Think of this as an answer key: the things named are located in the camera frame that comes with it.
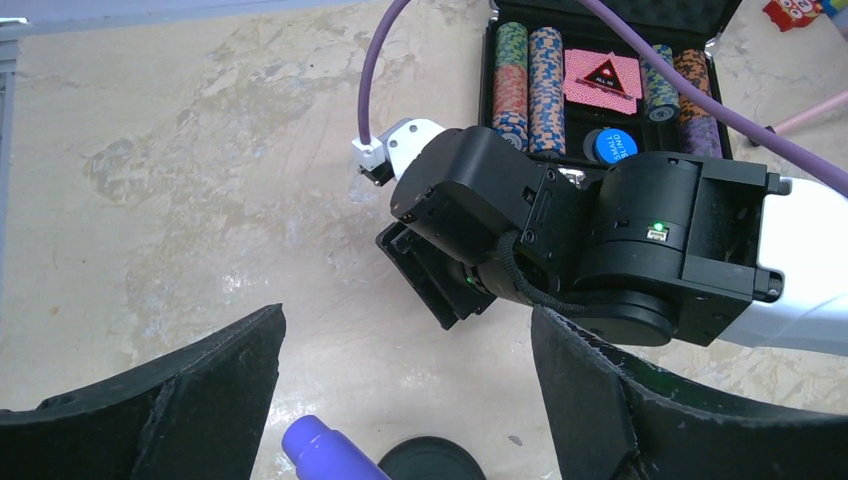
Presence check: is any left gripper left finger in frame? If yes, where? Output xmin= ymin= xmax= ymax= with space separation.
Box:
xmin=1 ymin=304 xmax=286 ymax=479

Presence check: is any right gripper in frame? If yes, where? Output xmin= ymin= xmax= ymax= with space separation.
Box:
xmin=375 ymin=126 xmax=597 ymax=330

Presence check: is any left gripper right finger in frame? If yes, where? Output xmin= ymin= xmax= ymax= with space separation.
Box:
xmin=531 ymin=307 xmax=847 ymax=479

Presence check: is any clear plastic button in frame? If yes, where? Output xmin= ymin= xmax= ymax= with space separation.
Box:
xmin=582 ymin=129 xmax=603 ymax=163

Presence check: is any blue dealer button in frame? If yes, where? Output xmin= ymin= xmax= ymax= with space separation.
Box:
xmin=590 ymin=128 xmax=639 ymax=165

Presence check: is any black aluminium poker case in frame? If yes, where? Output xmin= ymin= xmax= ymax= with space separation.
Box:
xmin=480 ymin=0 xmax=745 ymax=164

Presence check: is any triangular all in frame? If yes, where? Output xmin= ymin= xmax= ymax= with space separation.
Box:
xmin=579 ymin=59 xmax=627 ymax=96

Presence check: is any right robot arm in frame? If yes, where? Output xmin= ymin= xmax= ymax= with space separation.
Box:
xmin=376 ymin=126 xmax=847 ymax=356

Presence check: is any red toy card pack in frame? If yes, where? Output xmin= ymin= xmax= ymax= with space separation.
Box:
xmin=762 ymin=0 xmax=823 ymax=32

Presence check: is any purple handheld massager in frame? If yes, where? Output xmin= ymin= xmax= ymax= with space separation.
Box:
xmin=281 ymin=415 xmax=389 ymax=480

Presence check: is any blue and orange chip row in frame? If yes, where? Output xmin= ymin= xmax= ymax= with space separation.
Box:
xmin=528 ymin=27 xmax=567 ymax=157

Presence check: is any green and red chip row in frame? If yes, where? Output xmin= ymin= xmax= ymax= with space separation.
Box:
xmin=491 ymin=22 xmax=529 ymax=151

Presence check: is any pink playing card deck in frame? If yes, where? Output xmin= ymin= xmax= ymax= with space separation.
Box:
xmin=563 ymin=49 xmax=642 ymax=115

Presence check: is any dark green chip stack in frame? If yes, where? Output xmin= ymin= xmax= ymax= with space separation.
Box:
xmin=640 ymin=57 xmax=680 ymax=123

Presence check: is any orange and black chip row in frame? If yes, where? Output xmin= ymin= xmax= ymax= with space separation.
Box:
xmin=673 ymin=49 xmax=711 ymax=125

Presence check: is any pink music stand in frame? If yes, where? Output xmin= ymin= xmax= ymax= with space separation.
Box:
xmin=765 ymin=90 xmax=847 ymax=136

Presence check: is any colourful toy car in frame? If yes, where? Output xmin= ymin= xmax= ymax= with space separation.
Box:
xmin=818 ymin=0 xmax=848 ymax=19

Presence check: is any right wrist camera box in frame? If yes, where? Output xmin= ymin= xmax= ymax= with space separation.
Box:
xmin=351 ymin=118 xmax=446 ymax=186

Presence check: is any aluminium table frame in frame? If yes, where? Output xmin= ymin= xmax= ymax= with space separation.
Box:
xmin=0 ymin=18 xmax=28 ymax=313

